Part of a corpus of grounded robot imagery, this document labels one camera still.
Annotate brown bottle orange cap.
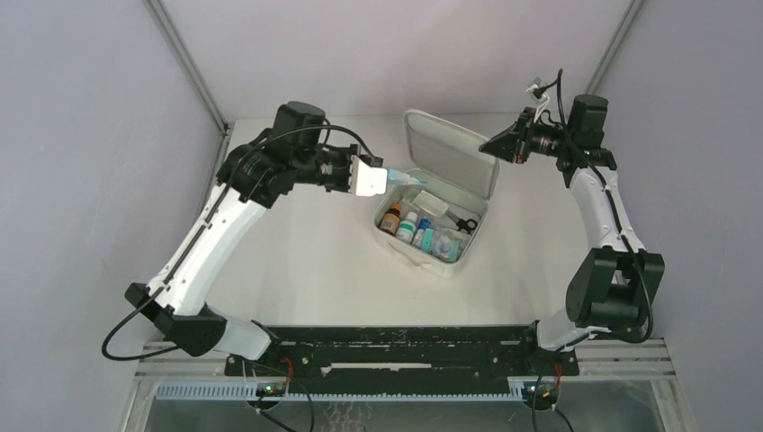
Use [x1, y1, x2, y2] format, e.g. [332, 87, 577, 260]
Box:
[378, 202, 402, 236]

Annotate grey box lid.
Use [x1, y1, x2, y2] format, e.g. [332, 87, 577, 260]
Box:
[402, 109, 499, 200]

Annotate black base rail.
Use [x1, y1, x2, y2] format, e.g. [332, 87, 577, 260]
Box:
[223, 325, 580, 397]

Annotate circuit board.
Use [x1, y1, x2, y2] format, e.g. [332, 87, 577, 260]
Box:
[256, 383, 288, 399]
[522, 382, 561, 400]

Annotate white bottle green label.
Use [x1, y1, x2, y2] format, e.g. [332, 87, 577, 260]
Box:
[395, 211, 418, 244]

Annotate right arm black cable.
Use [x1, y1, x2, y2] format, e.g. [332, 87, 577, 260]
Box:
[530, 68, 655, 432]

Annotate right circuit board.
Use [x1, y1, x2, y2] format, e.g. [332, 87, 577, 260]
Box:
[522, 382, 561, 400]

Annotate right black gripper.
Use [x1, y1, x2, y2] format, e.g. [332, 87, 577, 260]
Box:
[479, 107, 572, 165]

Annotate blue cotton ball pack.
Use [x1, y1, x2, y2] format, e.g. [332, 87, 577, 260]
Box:
[386, 168, 426, 185]

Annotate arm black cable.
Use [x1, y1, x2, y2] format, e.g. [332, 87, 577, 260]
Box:
[530, 68, 655, 432]
[101, 123, 382, 362]

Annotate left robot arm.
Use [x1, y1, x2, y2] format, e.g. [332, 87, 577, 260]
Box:
[125, 101, 359, 375]

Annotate left circuit board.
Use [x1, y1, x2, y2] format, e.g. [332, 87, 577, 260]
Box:
[256, 383, 288, 399]

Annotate clear plastic swab pack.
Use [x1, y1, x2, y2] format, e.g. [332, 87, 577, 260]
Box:
[412, 190, 449, 218]

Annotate teal bagged bandage pack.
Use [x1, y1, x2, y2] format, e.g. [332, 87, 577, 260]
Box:
[429, 229, 471, 264]

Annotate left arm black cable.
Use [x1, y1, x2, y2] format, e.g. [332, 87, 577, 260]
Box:
[101, 123, 382, 362]

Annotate grey plastic medicine box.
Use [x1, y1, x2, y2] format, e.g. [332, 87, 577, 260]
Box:
[372, 168, 489, 277]

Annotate black handled medical scissors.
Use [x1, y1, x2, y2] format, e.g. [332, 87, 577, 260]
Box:
[446, 213, 479, 234]

